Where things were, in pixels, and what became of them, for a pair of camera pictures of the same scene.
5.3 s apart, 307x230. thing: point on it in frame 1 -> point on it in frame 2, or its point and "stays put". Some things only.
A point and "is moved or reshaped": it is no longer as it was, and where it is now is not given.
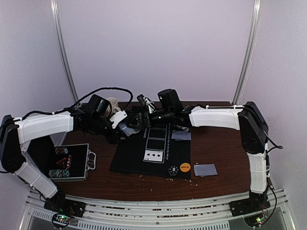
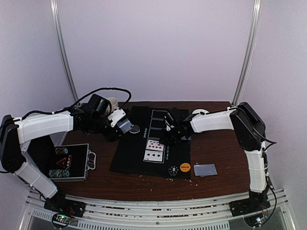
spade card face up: [154, 156] stays put
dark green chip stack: [173, 170] stays put
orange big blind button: [185, 167] stays put
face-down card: [203, 170] stays put
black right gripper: [138, 119] -> [168, 136]
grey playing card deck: [128, 132] is moved or reshaped
